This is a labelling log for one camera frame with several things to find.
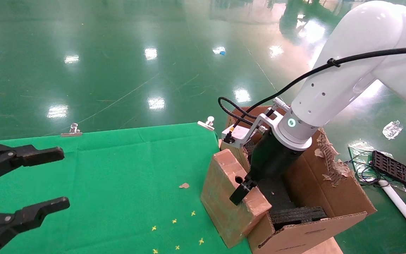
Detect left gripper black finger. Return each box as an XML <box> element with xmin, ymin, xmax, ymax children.
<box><xmin>0</xmin><ymin>143</ymin><xmax>65</xmax><ymax>187</ymax></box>
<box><xmin>0</xmin><ymin>197</ymin><xmax>70</xmax><ymax>254</ymax></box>

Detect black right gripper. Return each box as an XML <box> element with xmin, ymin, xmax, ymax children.
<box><xmin>229</xmin><ymin>129</ymin><xmax>305</xmax><ymax>206</ymax></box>

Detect small brown cardboard box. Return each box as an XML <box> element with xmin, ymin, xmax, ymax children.
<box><xmin>200</xmin><ymin>149</ymin><xmax>272</xmax><ymax>248</ymax></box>

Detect large open cardboard carton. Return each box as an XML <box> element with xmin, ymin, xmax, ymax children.
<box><xmin>219</xmin><ymin>105</ymin><xmax>377</xmax><ymax>254</ymax></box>

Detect black foam floor liner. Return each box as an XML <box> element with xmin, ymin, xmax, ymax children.
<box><xmin>259</xmin><ymin>176</ymin><xmax>297</xmax><ymax>214</ymax></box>

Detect notched black foam block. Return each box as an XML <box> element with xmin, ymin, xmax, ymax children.
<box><xmin>244</xmin><ymin>140</ymin><xmax>260</xmax><ymax>159</ymax></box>

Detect silver binder clip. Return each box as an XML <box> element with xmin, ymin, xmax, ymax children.
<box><xmin>197</xmin><ymin>116</ymin><xmax>215</xmax><ymax>131</ymax></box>
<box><xmin>61</xmin><ymin>123</ymin><xmax>83</xmax><ymax>137</ymax></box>

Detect black foam strip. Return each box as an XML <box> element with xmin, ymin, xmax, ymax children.
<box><xmin>269</xmin><ymin>206</ymin><xmax>328</xmax><ymax>230</ymax></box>

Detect green felt table cloth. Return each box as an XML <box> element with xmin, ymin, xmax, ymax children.
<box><xmin>0</xmin><ymin>122</ymin><xmax>253</xmax><ymax>254</ymax></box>

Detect flat clear plastic bag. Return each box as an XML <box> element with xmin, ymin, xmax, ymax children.
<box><xmin>347</xmin><ymin>141</ymin><xmax>377</xmax><ymax>166</ymax></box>

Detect black perforated plastic tray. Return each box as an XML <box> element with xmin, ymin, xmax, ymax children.
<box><xmin>371</xmin><ymin>150</ymin><xmax>406</xmax><ymax>192</ymax></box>

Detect crumpled clear plastic wrap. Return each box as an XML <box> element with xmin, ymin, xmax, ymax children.
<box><xmin>383</xmin><ymin>120</ymin><xmax>403</xmax><ymax>140</ymax></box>

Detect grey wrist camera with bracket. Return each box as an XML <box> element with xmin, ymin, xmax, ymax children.
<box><xmin>221</xmin><ymin>112</ymin><xmax>278</xmax><ymax>149</ymax></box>

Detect tangled thin black wires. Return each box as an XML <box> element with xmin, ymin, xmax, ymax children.
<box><xmin>344</xmin><ymin>150</ymin><xmax>390</xmax><ymax>187</ymax></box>

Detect white pipe frame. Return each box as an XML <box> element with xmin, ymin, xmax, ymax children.
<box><xmin>379</xmin><ymin>180</ymin><xmax>406</xmax><ymax>246</ymax></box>

